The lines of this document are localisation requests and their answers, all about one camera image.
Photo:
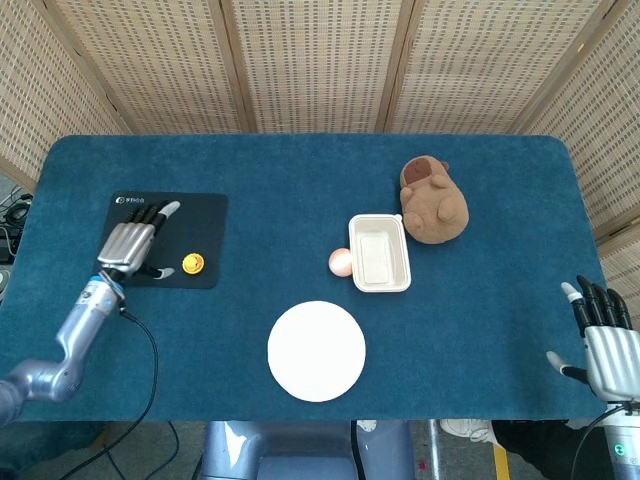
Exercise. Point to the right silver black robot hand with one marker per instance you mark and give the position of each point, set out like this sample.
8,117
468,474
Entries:
607,350

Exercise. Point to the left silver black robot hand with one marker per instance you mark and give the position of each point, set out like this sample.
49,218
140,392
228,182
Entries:
131,240

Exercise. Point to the silver blue robot base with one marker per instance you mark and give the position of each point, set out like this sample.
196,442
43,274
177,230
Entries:
305,450

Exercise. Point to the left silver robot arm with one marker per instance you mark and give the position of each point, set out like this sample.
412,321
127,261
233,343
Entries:
65,345

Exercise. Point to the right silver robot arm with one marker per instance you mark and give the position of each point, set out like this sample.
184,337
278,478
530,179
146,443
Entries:
622,440

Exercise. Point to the yellow round toy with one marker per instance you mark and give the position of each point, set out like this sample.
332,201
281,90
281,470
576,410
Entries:
193,264

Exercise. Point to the brown capybara plush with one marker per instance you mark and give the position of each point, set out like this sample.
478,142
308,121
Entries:
434,202

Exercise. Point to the black mouse pad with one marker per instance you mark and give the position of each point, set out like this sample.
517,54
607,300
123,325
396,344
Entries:
195,235

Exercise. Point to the black electronic equipment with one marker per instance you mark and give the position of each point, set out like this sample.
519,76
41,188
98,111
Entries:
12,227

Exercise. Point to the white sneaker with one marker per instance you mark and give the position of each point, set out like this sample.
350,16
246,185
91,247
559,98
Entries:
465,429

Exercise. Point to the blue table cloth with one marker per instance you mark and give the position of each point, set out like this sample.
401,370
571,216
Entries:
310,200

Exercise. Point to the pink egg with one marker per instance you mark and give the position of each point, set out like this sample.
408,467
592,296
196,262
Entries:
340,261

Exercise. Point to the white round plate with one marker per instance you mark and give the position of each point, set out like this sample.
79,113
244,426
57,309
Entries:
316,351

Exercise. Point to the white rectangular food container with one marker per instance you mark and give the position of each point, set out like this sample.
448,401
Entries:
380,252

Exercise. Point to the woven folding screen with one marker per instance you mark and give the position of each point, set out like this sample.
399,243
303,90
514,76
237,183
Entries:
320,65

